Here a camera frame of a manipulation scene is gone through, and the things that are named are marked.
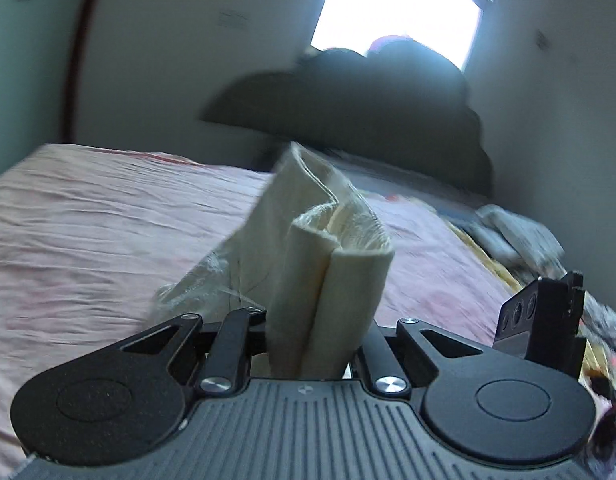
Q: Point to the white lace pants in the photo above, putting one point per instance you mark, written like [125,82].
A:
[308,270]

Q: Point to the yellow blanket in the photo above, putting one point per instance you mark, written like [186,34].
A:
[492,265]

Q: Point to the light crumpled cloth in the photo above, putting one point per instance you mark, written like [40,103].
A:
[517,235]

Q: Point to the dark headboard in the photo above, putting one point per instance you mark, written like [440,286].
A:
[368,105]

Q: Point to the bright window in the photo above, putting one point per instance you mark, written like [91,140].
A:
[397,5]

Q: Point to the colourful printed blanket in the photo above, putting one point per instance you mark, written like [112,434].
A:
[605,360]

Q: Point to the brown wooden door frame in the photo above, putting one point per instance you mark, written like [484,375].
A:
[75,50]

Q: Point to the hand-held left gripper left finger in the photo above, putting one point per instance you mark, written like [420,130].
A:
[232,347]

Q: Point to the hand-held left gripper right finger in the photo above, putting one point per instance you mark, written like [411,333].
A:
[376,356]

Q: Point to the pink bed sheet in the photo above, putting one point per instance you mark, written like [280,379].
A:
[113,240]

